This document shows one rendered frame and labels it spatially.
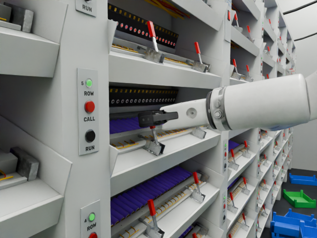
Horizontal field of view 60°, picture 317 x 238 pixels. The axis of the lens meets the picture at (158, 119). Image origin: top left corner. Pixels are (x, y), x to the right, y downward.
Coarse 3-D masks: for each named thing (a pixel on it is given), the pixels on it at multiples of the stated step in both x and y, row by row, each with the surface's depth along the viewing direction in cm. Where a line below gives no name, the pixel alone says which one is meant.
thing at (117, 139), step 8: (144, 128) 68; (160, 128) 72; (184, 128) 87; (112, 136) 56; (120, 136) 57; (128, 136) 60; (136, 136) 63; (144, 136) 66; (152, 136) 67; (112, 144) 55; (120, 144) 58
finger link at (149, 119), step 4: (144, 112) 61; (148, 112) 60; (140, 116) 61; (144, 116) 60; (148, 116) 59; (140, 120) 61; (144, 120) 60; (148, 120) 59; (152, 120) 59; (160, 120) 57; (140, 124) 61; (144, 124) 61; (148, 124) 60; (152, 124) 60
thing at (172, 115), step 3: (162, 114) 54; (165, 114) 54; (168, 114) 54; (171, 114) 54; (174, 114) 54; (177, 114) 53; (153, 117) 54; (156, 117) 54; (159, 117) 54; (162, 117) 54; (165, 117) 54; (168, 117) 54; (171, 117) 54; (174, 117) 54; (177, 117) 53; (153, 120) 54; (156, 120) 54
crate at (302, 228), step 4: (300, 220) 134; (300, 224) 133; (304, 224) 132; (300, 228) 131; (304, 228) 134; (308, 228) 133; (312, 228) 132; (316, 228) 132; (300, 232) 129; (304, 232) 134; (308, 232) 133; (312, 232) 132; (316, 232) 132; (300, 236) 128; (304, 236) 134; (308, 236) 133; (312, 236) 133; (316, 236) 132
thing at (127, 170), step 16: (112, 112) 71; (208, 128) 99; (128, 144) 61; (176, 144) 71; (192, 144) 75; (208, 144) 88; (112, 160) 44; (128, 160) 53; (144, 160) 56; (160, 160) 60; (176, 160) 69; (112, 176) 46; (128, 176) 50; (144, 176) 56; (112, 192) 48
